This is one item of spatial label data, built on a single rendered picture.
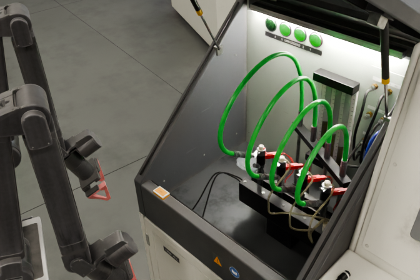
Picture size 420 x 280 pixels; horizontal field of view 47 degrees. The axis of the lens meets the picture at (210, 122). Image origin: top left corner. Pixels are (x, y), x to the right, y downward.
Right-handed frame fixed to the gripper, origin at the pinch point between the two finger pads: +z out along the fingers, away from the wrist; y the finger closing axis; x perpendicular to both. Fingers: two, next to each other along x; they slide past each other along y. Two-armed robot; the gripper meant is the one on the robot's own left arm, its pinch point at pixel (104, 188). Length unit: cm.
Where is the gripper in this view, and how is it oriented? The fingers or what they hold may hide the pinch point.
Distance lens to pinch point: 159.4
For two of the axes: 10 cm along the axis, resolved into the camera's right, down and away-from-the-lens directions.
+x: -8.1, 5.8, 0.2
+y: -3.6, -5.3, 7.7
